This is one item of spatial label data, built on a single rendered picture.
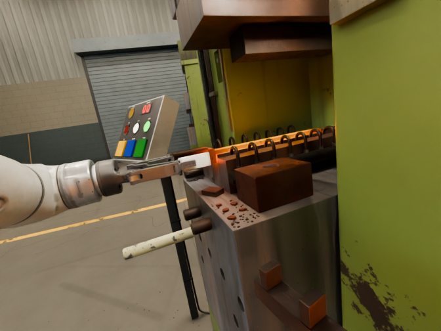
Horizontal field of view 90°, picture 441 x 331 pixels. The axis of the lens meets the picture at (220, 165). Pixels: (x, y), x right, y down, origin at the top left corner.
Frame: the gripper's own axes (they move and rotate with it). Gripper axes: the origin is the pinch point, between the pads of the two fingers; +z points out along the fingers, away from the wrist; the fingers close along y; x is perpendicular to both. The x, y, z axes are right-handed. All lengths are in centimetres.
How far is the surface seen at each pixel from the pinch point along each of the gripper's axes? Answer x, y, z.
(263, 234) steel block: -10.5, 22.0, 4.2
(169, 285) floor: -99, -91, -12
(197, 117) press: 15, -467, 133
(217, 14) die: 27.6, 7.5, 8.0
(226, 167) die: -1.9, 7.3, 5.2
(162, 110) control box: 14.5, -41.5, 0.5
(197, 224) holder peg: -11.6, 9.5, -3.8
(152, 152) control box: -0.5, -38.2, -6.8
